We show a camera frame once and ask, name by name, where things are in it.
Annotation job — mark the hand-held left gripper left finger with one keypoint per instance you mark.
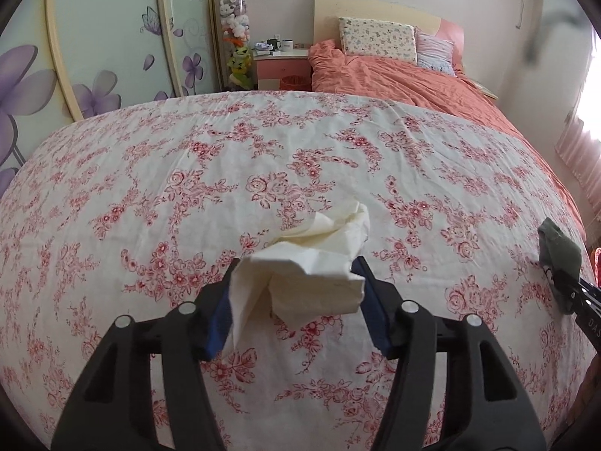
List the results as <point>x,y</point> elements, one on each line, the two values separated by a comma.
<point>219,331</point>

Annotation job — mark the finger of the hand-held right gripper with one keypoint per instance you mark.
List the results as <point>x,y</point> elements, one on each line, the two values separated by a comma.
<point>566,293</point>

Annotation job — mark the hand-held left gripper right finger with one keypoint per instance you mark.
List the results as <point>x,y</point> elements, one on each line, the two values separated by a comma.
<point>376,322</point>

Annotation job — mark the dark green cloth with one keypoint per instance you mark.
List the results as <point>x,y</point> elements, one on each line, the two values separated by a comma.
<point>558,246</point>

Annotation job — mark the white tissue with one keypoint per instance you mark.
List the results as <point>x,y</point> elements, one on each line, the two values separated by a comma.
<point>319,263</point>

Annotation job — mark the pink curtain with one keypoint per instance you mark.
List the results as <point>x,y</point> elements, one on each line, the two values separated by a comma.
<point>584,145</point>

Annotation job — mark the floral printed sheet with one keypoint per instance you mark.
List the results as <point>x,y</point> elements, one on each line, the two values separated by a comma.
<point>188,174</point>

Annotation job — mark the pink and white nightstand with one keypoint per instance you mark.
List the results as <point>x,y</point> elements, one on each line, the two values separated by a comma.
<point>484,89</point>
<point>281,65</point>

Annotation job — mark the salmon duvet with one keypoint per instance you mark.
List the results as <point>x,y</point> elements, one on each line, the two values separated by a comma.
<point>422,89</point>

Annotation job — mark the small red bin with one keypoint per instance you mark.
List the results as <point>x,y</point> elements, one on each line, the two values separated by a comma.
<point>295,82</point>

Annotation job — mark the striped pillow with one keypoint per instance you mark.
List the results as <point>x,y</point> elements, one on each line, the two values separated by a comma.
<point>436,54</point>

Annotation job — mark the floral pillow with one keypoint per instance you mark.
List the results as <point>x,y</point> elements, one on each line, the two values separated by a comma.
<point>378,40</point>

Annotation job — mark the white mug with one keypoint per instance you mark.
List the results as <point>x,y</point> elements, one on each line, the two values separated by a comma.
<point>288,45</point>

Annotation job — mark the dark mug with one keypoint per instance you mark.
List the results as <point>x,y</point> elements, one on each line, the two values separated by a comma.
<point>273,45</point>

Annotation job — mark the clear tube of plush toys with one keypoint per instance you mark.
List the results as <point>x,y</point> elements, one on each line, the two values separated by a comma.
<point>234,33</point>

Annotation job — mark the wardrobe with purple flowers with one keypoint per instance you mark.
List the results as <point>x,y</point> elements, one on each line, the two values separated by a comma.
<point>103,47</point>

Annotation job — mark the cream and pink headboard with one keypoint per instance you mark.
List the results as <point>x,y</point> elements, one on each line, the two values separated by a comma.
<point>375,9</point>

